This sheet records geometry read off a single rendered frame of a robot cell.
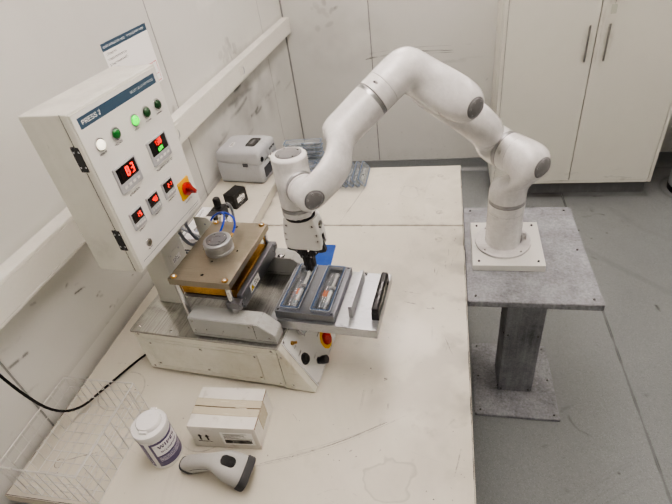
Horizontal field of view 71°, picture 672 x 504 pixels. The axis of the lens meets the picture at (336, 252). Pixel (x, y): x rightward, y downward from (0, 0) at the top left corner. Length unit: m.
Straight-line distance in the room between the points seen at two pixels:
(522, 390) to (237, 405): 1.39
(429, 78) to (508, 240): 0.75
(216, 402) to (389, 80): 0.91
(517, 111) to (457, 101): 2.12
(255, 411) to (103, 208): 0.61
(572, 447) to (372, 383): 1.07
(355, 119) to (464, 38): 2.50
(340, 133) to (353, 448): 0.77
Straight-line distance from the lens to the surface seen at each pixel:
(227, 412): 1.31
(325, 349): 1.45
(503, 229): 1.70
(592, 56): 3.28
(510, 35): 3.15
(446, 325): 1.53
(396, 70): 1.14
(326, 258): 1.82
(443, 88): 1.19
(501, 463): 2.14
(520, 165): 1.51
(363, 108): 1.11
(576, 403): 2.36
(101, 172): 1.19
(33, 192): 1.56
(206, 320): 1.32
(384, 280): 1.29
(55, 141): 1.19
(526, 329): 2.03
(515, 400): 2.29
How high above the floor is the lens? 1.86
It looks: 37 degrees down
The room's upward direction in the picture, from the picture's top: 9 degrees counter-clockwise
